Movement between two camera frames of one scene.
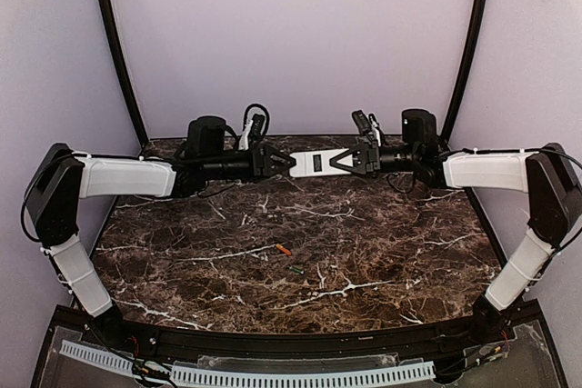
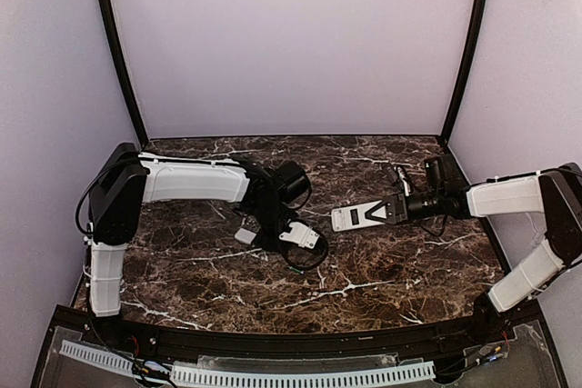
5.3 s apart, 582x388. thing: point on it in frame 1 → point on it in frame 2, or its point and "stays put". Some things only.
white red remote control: (318, 163) → (353, 216)
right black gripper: (371, 158) → (396, 208)
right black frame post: (473, 44) stays put
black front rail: (225, 342) stays put
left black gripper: (259, 162) → (265, 233)
